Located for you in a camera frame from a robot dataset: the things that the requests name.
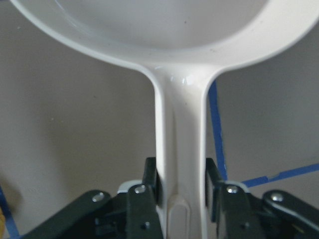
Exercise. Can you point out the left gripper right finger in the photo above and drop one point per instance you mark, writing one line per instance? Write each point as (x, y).
(240, 215)

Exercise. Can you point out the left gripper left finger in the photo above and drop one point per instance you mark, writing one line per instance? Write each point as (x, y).
(95, 214)

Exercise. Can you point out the white plastic dustpan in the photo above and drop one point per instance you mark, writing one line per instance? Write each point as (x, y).
(182, 46)

